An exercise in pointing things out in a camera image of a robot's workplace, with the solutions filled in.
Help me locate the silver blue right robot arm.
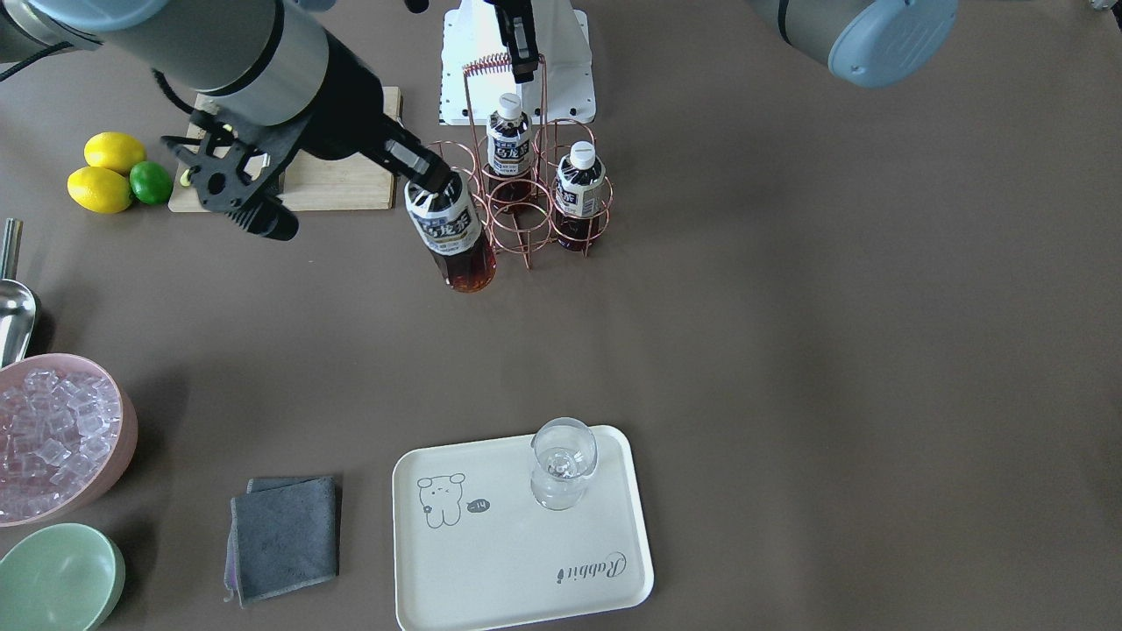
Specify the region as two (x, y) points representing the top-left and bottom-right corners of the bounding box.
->
(3, 1), (454, 240)

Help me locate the copper wire bottle basket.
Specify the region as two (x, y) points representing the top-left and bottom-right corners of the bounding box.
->
(427, 53), (614, 269)

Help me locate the cream rabbit tray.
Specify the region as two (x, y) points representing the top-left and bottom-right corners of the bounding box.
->
(392, 426), (656, 630)

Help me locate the green empty bowl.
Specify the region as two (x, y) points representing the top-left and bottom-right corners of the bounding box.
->
(1, 523), (125, 630)

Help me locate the grey folded cloth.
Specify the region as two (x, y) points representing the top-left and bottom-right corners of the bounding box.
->
(224, 476), (341, 609)

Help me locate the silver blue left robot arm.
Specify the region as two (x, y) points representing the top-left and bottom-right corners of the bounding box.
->
(747, 1), (959, 89)

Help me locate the pink bowl with ice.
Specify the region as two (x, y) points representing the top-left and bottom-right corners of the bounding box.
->
(1, 354), (138, 528)

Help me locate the tea bottle middle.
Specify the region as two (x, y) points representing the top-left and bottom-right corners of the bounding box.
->
(484, 93), (530, 208)

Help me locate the tea bottle moved to tray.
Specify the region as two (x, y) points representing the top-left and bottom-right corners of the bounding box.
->
(404, 172), (496, 293)

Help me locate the yellow lemon near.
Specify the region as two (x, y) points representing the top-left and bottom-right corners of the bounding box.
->
(67, 167), (134, 213)

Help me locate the tea bottle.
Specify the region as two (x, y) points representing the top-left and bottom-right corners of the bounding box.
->
(552, 141), (606, 252)
(484, 93), (530, 208)

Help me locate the wine glass on tray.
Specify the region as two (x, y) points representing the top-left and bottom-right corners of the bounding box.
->
(530, 418), (600, 511)

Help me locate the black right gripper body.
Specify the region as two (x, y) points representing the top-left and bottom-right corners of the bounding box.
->
(163, 53), (395, 201)

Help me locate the steel ice scoop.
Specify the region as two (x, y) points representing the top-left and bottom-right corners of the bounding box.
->
(1, 218), (39, 367)

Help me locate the yellow lemon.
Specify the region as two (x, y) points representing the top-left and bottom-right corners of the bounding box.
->
(67, 167), (134, 213)
(83, 131), (147, 176)

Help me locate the green lime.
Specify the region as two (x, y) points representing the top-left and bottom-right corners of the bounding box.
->
(128, 161), (174, 205)

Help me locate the yellow lemon far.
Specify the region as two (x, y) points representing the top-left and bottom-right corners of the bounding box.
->
(83, 131), (147, 176)

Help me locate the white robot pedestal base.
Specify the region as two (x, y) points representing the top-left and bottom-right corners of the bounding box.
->
(438, 1), (597, 125)

